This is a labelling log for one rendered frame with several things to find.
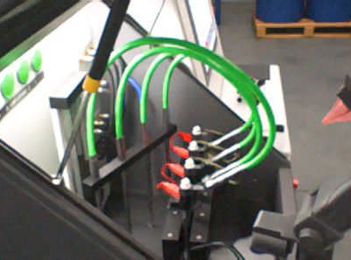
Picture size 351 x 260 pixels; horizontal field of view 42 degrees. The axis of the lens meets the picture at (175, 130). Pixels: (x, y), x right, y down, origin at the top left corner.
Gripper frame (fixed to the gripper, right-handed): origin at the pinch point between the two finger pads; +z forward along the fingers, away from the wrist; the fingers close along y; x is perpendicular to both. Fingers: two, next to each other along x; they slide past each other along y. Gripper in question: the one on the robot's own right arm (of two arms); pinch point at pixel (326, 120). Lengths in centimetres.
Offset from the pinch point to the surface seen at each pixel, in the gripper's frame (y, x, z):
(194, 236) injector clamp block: 1.3, 21.0, 31.8
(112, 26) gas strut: 38, 51, -10
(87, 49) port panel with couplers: 50, 0, 33
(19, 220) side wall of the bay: 30, 57, 19
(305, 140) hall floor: -67, -204, 103
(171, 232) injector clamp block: 5.1, 21.7, 35.4
